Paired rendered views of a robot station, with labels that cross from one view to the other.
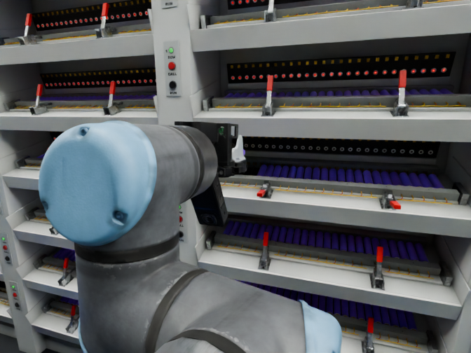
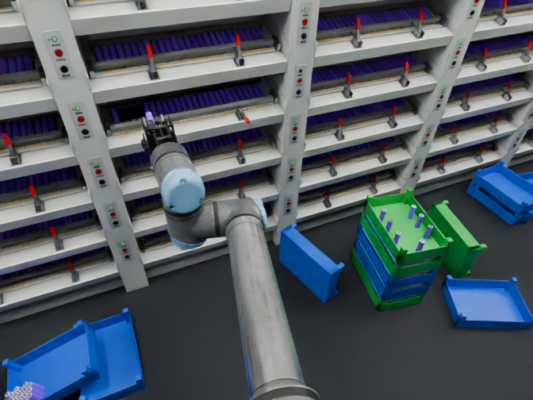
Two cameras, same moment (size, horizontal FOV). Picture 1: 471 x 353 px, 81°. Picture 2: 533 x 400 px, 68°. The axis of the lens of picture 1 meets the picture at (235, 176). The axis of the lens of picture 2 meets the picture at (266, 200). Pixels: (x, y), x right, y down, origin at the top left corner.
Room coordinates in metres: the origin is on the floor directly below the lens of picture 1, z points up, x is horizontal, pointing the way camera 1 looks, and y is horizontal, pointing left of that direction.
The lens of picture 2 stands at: (-0.38, 0.40, 1.45)
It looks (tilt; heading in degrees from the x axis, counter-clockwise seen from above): 43 degrees down; 318
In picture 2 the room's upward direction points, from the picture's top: 2 degrees clockwise
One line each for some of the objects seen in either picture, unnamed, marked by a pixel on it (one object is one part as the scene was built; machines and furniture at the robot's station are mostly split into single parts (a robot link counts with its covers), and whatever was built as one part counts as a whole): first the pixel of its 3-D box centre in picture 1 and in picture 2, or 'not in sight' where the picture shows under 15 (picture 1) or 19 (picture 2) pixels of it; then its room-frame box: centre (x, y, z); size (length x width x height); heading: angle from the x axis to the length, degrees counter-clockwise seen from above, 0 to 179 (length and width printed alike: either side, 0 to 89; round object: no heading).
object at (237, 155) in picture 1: (238, 150); not in sight; (0.50, -0.01, 0.86); 0.09 x 0.03 x 0.06; 159
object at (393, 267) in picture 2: not in sight; (399, 237); (0.05, -0.72, 0.28); 0.30 x 0.20 x 0.08; 154
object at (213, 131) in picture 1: (205, 152); (162, 142); (0.41, 0.05, 0.87); 0.12 x 0.08 x 0.09; 163
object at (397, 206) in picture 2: not in sight; (404, 223); (0.05, -0.72, 0.36); 0.30 x 0.20 x 0.08; 154
